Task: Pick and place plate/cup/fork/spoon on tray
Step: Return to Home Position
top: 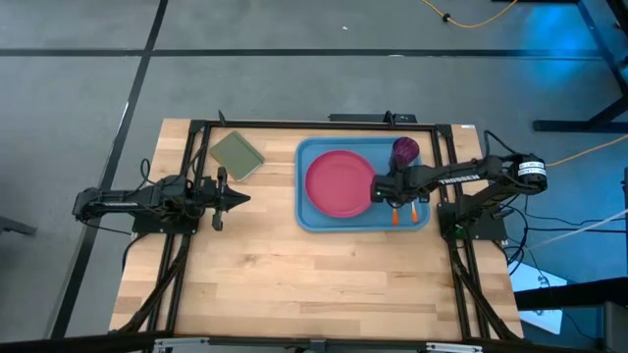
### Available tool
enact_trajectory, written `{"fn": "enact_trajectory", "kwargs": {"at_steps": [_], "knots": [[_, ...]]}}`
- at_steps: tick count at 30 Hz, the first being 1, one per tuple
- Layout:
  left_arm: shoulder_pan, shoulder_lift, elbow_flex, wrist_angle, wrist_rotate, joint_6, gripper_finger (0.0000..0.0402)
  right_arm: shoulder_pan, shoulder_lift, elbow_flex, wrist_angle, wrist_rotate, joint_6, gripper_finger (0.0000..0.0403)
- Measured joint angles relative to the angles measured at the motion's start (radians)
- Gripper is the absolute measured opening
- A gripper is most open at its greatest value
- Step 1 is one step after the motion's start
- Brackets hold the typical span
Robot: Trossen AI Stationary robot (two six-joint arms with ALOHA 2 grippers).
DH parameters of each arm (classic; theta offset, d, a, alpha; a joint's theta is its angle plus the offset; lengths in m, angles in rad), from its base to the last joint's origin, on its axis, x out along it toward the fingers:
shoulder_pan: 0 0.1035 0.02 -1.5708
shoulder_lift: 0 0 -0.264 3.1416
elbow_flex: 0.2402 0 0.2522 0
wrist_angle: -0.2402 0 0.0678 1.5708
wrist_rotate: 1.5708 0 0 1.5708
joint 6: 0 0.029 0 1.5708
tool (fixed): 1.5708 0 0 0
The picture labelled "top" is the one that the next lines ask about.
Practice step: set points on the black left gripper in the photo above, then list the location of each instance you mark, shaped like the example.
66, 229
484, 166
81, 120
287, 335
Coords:
219, 198

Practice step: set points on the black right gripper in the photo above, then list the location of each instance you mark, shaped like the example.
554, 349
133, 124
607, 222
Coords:
400, 186

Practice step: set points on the purple faceted cup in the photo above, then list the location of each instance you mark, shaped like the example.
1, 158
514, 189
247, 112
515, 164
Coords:
406, 149

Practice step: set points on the pink plastic plate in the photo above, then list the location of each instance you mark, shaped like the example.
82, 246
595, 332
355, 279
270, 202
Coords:
338, 184

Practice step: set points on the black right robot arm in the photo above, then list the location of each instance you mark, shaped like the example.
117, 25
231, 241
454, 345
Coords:
458, 179

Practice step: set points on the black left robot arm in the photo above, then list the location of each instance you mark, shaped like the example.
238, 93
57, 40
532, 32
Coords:
113, 203

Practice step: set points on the blue plastic tray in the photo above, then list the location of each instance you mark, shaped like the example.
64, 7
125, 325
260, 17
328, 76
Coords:
343, 224

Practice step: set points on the white paper sheet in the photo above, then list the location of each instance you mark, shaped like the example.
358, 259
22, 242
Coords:
525, 274

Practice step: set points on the black floor stand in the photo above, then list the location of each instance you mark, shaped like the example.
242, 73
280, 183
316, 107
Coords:
564, 126

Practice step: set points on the white thin rod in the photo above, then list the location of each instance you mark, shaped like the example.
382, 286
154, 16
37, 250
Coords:
589, 225

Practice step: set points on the black beam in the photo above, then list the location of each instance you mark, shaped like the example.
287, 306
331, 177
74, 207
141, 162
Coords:
579, 293

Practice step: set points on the grey chair leg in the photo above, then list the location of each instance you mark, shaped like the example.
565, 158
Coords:
15, 226

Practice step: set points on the grey cabinet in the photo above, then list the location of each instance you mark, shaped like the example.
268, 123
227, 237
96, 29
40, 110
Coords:
615, 328

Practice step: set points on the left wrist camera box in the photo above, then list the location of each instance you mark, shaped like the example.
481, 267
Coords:
206, 187

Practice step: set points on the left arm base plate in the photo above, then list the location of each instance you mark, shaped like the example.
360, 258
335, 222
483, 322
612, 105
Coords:
167, 226

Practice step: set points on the black frame clamp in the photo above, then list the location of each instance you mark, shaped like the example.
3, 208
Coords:
222, 118

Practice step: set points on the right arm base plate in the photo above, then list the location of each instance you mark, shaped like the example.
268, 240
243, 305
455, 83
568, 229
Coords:
486, 230

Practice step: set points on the black aluminium table frame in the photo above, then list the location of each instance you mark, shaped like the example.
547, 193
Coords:
319, 125

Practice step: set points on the silver metal bracket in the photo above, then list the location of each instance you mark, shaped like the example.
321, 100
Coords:
181, 345
454, 348

